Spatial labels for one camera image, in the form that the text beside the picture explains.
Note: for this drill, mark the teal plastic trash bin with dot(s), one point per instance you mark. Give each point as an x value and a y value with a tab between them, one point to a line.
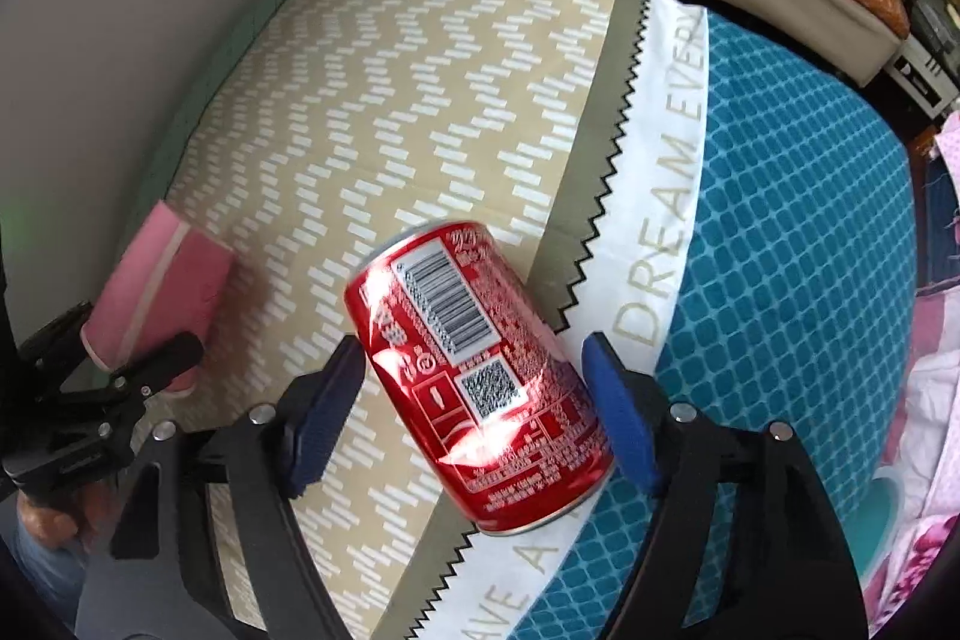
872	526

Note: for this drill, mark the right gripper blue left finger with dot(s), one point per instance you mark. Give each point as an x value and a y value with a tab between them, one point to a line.
315	409

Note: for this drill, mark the person's left hand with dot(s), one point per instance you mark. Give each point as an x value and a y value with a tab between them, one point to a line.
85	514

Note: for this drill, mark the patterned bed sheet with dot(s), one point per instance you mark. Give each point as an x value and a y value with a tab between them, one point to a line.
736	221

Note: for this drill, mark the red cola can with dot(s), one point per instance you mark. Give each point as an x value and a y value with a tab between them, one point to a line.
482	384

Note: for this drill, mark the floral pink white quilt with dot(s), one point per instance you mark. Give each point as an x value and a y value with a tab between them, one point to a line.
921	453

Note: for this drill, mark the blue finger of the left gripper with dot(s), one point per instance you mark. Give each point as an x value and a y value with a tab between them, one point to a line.
129	388
53	353

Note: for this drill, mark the pink paper cup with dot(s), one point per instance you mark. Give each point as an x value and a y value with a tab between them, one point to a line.
169	280

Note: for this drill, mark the black media player box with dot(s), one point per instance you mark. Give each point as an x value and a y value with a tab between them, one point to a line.
925	66

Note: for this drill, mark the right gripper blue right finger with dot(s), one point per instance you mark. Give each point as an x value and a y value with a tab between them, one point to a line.
630	406

